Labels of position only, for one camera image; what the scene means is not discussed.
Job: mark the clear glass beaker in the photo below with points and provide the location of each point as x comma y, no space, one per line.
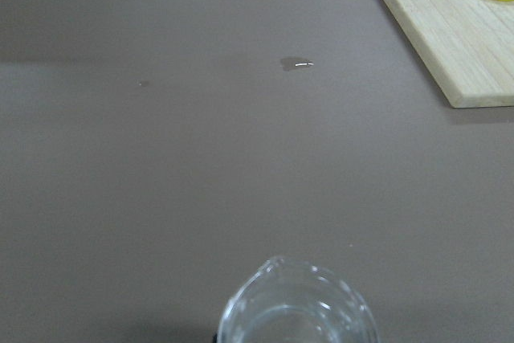
290,300

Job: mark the wooden cutting board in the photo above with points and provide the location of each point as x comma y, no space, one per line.
467,46

